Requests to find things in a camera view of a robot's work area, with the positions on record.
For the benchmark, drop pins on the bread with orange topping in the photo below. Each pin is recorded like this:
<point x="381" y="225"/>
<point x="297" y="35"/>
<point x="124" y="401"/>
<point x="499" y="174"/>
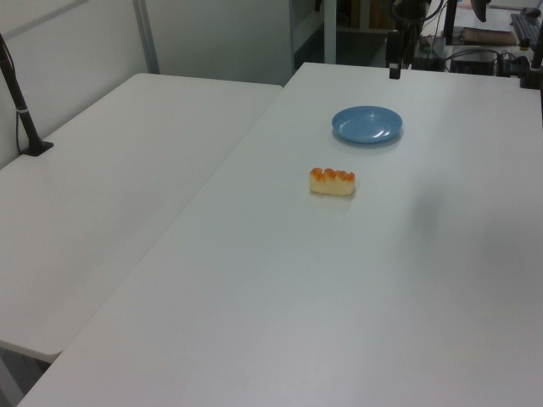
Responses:
<point x="331" y="182"/>

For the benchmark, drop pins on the black camera stand pole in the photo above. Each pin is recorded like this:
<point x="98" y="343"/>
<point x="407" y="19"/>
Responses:
<point x="21" y="114"/>

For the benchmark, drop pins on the black monitor stand pole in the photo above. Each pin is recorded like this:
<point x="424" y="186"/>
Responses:
<point x="450" y="21"/>

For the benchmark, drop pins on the blue plate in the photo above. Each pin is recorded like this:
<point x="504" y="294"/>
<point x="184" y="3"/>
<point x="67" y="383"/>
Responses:
<point x="367" y="125"/>

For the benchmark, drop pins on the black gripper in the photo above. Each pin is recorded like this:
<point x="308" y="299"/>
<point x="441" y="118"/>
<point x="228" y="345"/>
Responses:
<point x="408" y="10"/>

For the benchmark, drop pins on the black clamp mount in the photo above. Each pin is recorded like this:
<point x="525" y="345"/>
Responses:
<point x="535" y="76"/>

